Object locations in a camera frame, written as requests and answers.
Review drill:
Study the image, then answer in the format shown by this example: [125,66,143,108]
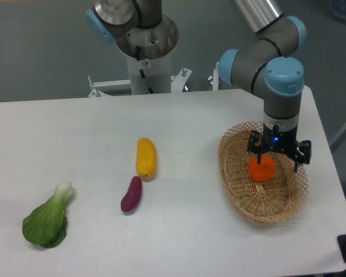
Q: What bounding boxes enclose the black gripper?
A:
[247,124,311,173]

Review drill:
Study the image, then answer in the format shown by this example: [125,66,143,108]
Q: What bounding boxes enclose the orange fruit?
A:
[249,155,276,182]

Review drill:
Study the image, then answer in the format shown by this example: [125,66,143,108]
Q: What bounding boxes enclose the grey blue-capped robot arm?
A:
[85,1,311,166]

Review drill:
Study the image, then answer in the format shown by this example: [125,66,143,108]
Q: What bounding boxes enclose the woven wicker basket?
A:
[218,121,309,224]

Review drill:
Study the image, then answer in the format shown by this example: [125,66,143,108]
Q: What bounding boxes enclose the yellow mango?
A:
[136,138,157,180]

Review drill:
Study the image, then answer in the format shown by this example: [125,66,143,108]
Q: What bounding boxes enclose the blue object top right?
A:
[329,0,346,25]

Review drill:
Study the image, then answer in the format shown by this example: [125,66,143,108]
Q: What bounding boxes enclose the purple sweet potato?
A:
[121,176,142,213]

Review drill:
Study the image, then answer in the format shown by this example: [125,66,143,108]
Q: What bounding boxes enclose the green bok choy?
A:
[22,181,75,249]

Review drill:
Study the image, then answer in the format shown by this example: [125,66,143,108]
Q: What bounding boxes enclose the white mounting bracket frame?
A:
[88,62,221,98]

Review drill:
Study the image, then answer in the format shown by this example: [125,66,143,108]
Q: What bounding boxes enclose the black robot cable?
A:
[136,46,155,95]

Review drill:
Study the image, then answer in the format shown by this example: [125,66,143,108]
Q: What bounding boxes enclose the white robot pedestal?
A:
[126,54,172,95]

